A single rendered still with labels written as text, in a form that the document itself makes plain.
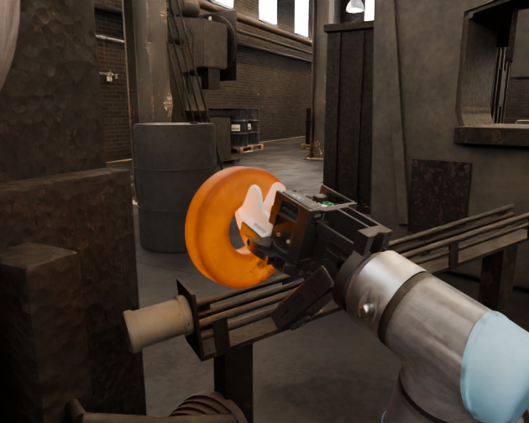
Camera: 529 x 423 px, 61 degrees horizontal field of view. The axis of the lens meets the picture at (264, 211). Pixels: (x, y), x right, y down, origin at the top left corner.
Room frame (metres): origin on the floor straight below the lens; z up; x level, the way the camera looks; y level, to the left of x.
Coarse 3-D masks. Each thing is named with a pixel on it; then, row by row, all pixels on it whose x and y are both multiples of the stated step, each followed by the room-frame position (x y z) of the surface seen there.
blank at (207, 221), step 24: (240, 168) 0.55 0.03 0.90; (216, 192) 0.51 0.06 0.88; (240, 192) 0.53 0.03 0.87; (264, 192) 0.56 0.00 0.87; (192, 216) 0.51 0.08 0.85; (216, 216) 0.51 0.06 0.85; (192, 240) 0.50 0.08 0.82; (216, 240) 0.51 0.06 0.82; (216, 264) 0.51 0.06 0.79; (240, 264) 0.53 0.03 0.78; (264, 264) 0.55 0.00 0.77; (240, 288) 0.53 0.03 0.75
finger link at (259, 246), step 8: (240, 232) 0.50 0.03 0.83; (248, 232) 0.49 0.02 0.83; (256, 232) 0.48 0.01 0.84; (248, 240) 0.48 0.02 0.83; (256, 240) 0.47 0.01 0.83; (264, 240) 0.47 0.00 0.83; (272, 240) 0.47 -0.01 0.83; (248, 248) 0.47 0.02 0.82; (256, 248) 0.46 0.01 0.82; (264, 248) 0.46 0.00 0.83; (264, 256) 0.45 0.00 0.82; (272, 256) 0.45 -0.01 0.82
